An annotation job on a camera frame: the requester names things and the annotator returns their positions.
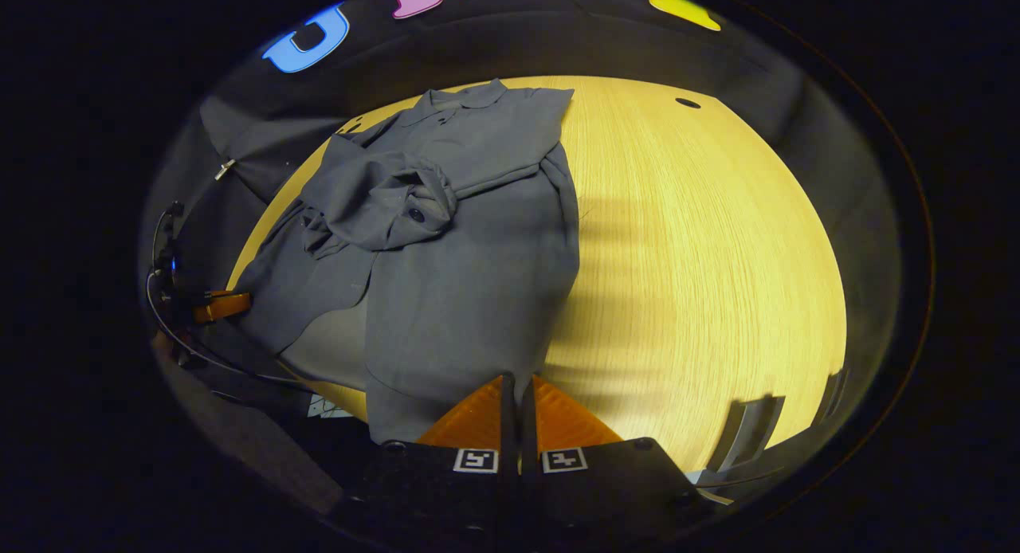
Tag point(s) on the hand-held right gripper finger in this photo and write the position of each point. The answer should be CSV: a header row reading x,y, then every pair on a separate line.
x,y
528,433
508,433

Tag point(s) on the black backdrop cloth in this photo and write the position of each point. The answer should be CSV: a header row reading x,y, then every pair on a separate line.
x,y
637,51

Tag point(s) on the silver metal clip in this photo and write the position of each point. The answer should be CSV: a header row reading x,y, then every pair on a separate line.
x,y
225,169

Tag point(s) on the grey polo shirt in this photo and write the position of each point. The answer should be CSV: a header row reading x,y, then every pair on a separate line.
x,y
478,298

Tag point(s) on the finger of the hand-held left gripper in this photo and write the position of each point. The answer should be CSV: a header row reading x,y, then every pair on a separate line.
x,y
223,307

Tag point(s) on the white paper sheet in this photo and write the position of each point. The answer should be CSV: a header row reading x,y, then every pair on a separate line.
x,y
328,409

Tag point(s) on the grey curved bar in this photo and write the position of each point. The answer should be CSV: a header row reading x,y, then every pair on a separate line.
x,y
749,429
833,398

